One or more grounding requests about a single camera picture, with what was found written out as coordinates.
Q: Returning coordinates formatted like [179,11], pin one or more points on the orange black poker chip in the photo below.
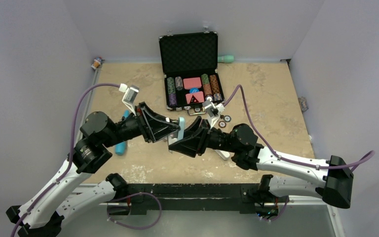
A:
[222,124]

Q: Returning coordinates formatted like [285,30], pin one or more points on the black poker chip case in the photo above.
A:
[190,70]

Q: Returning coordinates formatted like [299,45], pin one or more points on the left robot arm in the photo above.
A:
[51,208]

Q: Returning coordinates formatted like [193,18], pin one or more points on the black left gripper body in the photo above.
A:
[140,124]

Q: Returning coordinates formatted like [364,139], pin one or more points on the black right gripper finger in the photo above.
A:
[193,131]
[187,150]

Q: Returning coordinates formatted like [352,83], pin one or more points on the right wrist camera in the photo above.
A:
[213,111]

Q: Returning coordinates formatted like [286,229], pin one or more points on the white stapler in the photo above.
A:
[223,154]

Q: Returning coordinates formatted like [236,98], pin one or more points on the patterned object at right wall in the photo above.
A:
[303,104]

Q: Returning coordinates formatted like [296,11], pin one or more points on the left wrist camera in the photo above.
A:
[130,94]

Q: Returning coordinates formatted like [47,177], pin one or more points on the small orange bottle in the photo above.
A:
[98,61]

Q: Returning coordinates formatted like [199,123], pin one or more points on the teal flashlight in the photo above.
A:
[120,148]

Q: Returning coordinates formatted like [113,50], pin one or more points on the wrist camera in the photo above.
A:
[130,94]
[213,111]

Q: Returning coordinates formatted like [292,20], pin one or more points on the mint green bottle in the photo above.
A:
[226,59]

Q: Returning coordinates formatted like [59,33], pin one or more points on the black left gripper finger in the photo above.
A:
[155,120]
[160,134]

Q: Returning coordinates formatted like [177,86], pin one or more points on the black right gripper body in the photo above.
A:
[212,139]

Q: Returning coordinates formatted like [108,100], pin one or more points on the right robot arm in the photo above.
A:
[329,180]

